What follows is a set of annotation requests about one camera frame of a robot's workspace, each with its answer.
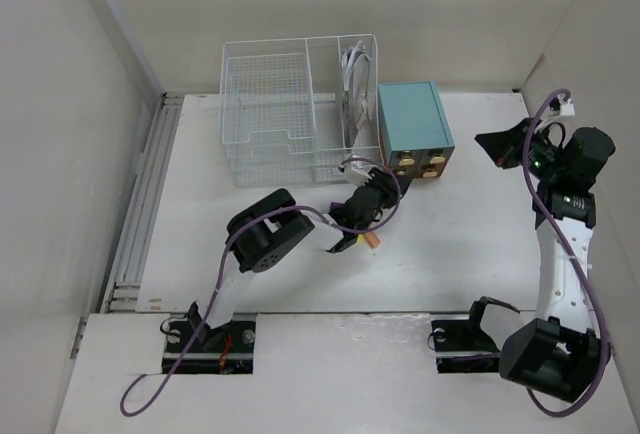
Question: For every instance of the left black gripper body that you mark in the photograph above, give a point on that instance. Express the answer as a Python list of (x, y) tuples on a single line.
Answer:
[(387, 197)]

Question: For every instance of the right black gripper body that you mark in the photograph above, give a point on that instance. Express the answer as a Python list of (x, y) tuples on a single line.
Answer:
[(543, 160)]

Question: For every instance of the grey setup guide booklet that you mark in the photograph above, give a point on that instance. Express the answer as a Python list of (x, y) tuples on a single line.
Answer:
[(355, 97)]

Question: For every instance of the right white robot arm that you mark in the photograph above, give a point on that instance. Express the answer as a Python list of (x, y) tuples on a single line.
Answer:
[(558, 352)]

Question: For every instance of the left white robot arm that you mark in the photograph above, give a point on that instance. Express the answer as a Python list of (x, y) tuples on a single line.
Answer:
[(263, 234)]

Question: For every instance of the orange highlighter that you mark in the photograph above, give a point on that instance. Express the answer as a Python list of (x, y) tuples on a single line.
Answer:
[(372, 240)]

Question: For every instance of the teal wooden drawer box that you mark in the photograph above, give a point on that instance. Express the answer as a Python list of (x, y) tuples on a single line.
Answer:
[(416, 138)]

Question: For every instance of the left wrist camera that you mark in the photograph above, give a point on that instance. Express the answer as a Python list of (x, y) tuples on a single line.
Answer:
[(356, 171)]

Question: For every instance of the white wire desk organizer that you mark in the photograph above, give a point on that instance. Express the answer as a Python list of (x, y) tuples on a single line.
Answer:
[(280, 115)]

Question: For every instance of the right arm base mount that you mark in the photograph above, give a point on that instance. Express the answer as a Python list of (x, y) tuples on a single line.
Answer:
[(461, 348)]

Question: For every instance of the aluminium rail frame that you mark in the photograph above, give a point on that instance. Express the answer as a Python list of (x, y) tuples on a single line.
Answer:
[(122, 282)]

